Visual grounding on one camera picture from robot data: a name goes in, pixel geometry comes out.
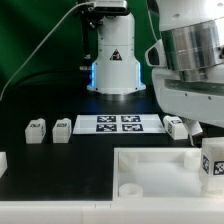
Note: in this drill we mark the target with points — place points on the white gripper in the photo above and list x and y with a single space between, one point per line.
202 101

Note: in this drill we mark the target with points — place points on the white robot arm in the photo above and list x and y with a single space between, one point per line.
187 60

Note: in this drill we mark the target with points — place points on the white sheet with tags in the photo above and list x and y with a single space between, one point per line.
118 124

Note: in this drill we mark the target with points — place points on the black camera on stand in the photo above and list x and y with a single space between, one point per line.
97 9

